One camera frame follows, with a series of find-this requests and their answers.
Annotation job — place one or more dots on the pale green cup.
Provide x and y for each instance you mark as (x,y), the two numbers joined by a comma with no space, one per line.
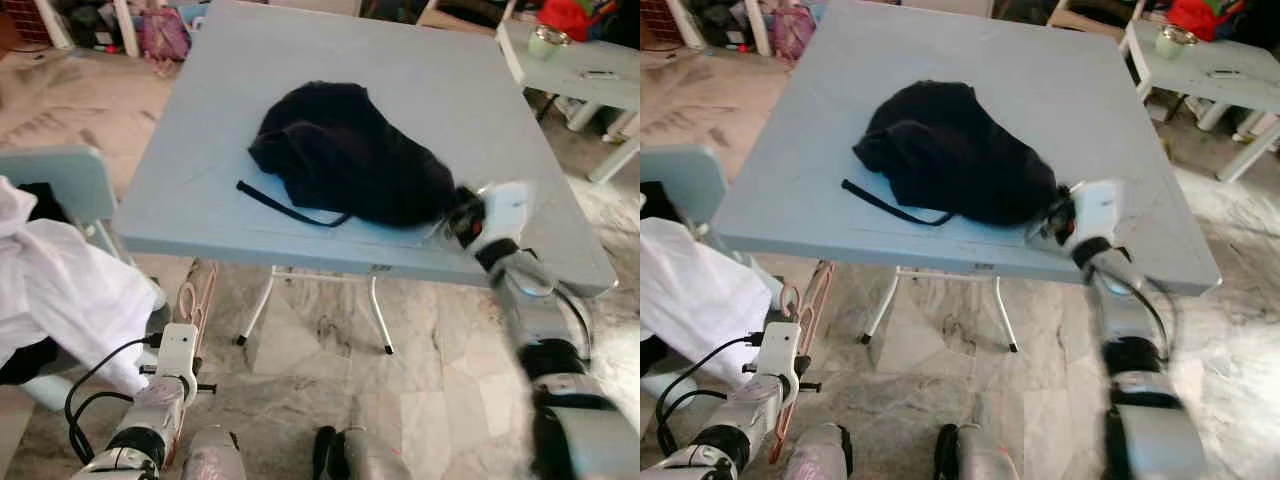
(548,43)
(1175,42)

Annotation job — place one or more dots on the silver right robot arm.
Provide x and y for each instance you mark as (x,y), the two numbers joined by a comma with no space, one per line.
(570,400)
(1150,400)

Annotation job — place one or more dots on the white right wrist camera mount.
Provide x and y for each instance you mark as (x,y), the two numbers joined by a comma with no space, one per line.
(1098,210)
(508,212)

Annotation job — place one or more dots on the white shelf frame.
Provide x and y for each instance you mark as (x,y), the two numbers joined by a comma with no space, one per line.
(760,30)
(125,30)

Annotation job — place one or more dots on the pink plastic hanger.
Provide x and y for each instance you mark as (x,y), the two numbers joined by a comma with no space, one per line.
(822,285)
(210,285)

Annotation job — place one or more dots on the silver robot right leg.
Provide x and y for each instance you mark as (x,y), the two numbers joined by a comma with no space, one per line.
(365,458)
(980,458)

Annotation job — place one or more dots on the red fabric bundle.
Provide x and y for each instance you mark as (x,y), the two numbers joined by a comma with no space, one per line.
(1200,18)
(565,18)

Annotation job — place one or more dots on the dark red mesh basket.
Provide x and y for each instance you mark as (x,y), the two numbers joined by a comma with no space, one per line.
(660,20)
(22,22)

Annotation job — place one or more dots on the purple bag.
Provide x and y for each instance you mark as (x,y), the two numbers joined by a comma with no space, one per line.
(792,33)
(165,35)

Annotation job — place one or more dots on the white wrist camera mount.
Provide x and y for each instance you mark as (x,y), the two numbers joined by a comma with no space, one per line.
(508,212)
(178,350)
(1098,210)
(783,352)

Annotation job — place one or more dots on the blue-grey folding table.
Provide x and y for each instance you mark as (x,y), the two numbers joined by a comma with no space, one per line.
(1030,110)
(420,110)

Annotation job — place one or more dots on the silver robot left leg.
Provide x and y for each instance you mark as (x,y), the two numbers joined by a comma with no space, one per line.
(212,455)
(818,455)

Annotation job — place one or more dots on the dark navy garment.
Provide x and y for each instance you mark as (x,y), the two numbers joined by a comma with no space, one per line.
(340,150)
(950,150)

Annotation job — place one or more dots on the silver robot leg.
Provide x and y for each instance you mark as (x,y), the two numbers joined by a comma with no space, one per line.
(365,458)
(980,458)
(212,455)
(818,455)

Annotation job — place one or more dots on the white shirt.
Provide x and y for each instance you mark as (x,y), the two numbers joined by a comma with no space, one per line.
(700,300)
(70,290)

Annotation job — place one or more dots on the blue-grey plastic chair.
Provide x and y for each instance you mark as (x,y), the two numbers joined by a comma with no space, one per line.
(690,180)
(70,180)

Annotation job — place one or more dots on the white side table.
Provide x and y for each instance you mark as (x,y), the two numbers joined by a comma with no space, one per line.
(560,75)
(1190,85)

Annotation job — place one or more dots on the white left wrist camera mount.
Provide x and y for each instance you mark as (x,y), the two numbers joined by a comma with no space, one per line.
(783,352)
(178,350)

